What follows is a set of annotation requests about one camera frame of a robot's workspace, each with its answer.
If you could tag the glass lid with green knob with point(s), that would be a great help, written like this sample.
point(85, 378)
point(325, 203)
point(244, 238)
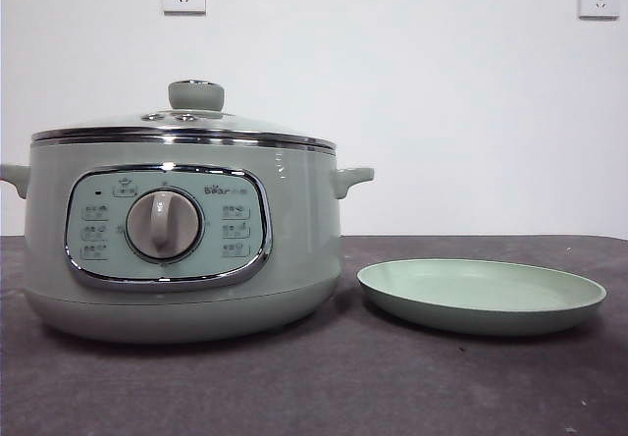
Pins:
point(196, 96)

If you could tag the pale green electric steamer pot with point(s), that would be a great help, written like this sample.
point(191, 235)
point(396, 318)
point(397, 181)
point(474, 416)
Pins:
point(294, 220)

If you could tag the pale green round plate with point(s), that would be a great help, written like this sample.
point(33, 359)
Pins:
point(481, 291)

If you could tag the grey round control dial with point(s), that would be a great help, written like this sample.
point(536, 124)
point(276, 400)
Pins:
point(164, 225)

